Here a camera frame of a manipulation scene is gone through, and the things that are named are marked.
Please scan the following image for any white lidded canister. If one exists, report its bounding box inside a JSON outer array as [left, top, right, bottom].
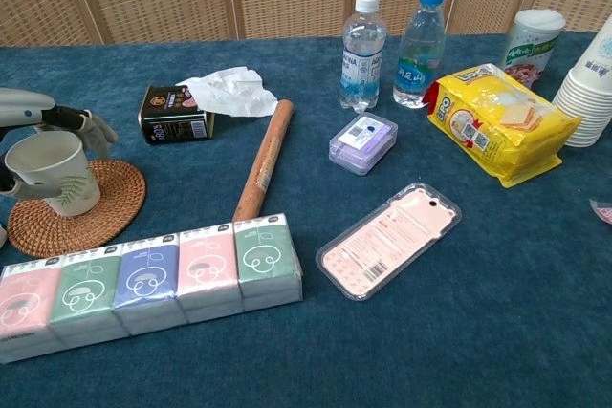
[[502, 8, 567, 90]]

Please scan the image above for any purple plastic soap box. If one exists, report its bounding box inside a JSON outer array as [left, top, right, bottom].
[[327, 112, 400, 178]]

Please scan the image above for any stack of paper cups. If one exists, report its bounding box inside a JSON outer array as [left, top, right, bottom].
[[551, 12, 612, 149]]

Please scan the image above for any white paper cup leaf print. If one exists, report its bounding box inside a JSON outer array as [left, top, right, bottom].
[[4, 130, 102, 218]]

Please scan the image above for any blue cap water bottle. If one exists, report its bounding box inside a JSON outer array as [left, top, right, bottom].
[[392, 0, 448, 109]]

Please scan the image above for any brown wooden rolling pin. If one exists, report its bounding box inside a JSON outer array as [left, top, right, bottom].
[[231, 98, 295, 224]]

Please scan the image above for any black tin box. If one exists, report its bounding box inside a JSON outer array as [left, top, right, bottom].
[[137, 84, 215, 147]]

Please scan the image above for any blue table mat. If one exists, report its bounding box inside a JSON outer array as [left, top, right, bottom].
[[0, 29, 612, 408]]

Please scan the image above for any yellow cracker package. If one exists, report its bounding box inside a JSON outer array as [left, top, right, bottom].
[[426, 62, 582, 190]]

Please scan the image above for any pink blister package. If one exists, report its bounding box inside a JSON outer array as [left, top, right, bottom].
[[315, 182, 464, 303]]

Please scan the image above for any white cap water bottle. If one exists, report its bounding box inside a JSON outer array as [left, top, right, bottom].
[[339, 0, 389, 113]]

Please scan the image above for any white bag pink print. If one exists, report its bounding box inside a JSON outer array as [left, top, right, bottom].
[[588, 197, 612, 226]]

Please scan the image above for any row of tissue packs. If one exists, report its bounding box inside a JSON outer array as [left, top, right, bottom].
[[0, 212, 304, 366]]

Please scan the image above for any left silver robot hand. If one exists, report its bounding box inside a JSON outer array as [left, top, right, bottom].
[[0, 87, 120, 201]]

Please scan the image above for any round woven rattan coaster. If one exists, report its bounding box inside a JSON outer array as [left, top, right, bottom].
[[6, 159, 147, 259]]

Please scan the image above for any crumpled white tissue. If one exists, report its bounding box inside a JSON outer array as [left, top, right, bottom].
[[175, 65, 280, 119]]

